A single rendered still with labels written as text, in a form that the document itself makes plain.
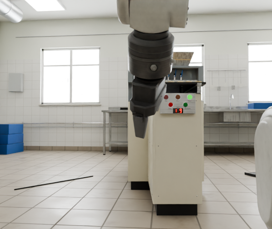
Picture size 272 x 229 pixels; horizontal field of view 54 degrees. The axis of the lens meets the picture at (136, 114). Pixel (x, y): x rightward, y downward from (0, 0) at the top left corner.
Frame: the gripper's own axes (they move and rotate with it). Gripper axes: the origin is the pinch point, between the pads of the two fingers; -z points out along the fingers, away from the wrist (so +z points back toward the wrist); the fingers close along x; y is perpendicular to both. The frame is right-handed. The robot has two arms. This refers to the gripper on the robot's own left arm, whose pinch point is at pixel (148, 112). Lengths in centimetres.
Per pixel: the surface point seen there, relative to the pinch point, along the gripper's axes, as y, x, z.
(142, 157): 41, 120, -146
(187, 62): 21, 193, -78
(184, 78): 20, 185, -91
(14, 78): 429, 354, -261
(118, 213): 34, 49, -131
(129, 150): 53, 120, -141
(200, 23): 55, 548, -151
